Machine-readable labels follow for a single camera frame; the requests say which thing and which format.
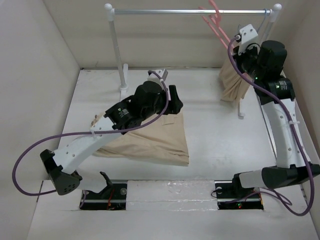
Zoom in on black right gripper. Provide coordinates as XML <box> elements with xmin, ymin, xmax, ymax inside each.
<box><xmin>232</xmin><ymin>41</ymin><xmax>265</xmax><ymax>81</ymax></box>

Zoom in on beige trousers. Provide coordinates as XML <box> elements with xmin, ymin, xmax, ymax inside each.
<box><xmin>93</xmin><ymin>111</ymin><xmax>190</xmax><ymax>167</ymax></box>
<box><xmin>219</xmin><ymin>57</ymin><xmax>250</xmax><ymax>105</ymax></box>

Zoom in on pink plastic hanger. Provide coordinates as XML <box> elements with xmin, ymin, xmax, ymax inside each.
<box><xmin>201</xmin><ymin>0</ymin><xmax>230</xmax><ymax>49</ymax></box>

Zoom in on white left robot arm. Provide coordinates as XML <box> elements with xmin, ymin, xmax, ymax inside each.
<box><xmin>40</xmin><ymin>80</ymin><xmax>183</xmax><ymax>196</ymax></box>

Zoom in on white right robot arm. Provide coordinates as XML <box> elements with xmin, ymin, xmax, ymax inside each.
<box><xmin>231</xmin><ymin>40</ymin><xmax>320</xmax><ymax>197</ymax></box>

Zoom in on beige trousers on hanger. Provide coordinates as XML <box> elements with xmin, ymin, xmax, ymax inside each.
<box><xmin>219</xmin><ymin>57</ymin><xmax>250</xmax><ymax>105</ymax></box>

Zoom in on white clothes rack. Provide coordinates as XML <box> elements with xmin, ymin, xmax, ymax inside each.
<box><xmin>104</xmin><ymin>2</ymin><xmax>283</xmax><ymax>120</ymax></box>

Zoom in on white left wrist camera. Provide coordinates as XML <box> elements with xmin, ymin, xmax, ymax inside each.
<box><xmin>147</xmin><ymin>68</ymin><xmax>168</xmax><ymax>82</ymax></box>

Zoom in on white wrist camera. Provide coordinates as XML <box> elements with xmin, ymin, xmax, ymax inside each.
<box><xmin>238</xmin><ymin>24</ymin><xmax>259</xmax><ymax>56</ymax></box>
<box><xmin>147</xmin><ymin>68</ymin><xmax>168</xmax><ymax>82</ymax></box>

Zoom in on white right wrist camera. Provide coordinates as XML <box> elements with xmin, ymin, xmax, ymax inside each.
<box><xmin>238</xmin><ymin>24</ymin><xmax>259</xmax><ymax>56</ymax></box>

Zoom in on blue wire hanger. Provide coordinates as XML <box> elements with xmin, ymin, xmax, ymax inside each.
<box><xmin>257</xmin><ymin>8</ymin><xmax>271</xmax><ymax>33</ymax></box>

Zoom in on aluminium side rail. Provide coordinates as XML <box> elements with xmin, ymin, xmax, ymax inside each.
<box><xmin>256</xmin><ymin>96</ymin><xmax>277</xmax><ymax>156</ymax></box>

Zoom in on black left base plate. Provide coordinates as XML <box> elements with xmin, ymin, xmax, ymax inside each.
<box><xmin>79</xmin><ymin>171</ymin><xmax>128</xmax><ymax>211</ymax></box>

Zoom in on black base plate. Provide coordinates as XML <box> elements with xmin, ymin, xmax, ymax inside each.
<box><xmin>79</xmin><ymin>171</ymin><xmax>128</xmax><ymax>211</ymax></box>
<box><xmin>211</xmin><ymin>180</ymin><xmax>264</xmax><ymax>210</ymax></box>

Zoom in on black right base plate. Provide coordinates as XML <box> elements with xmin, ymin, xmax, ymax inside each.
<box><xmin>211</xmin><ymin>180</ymin><xmax>264</xmax><ymax>210</ymax></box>

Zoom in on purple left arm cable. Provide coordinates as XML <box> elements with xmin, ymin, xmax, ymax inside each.
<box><xmin>12</xmin><ymin>70</ymin><xmax>172</xmax><ymax>197</ymax></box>

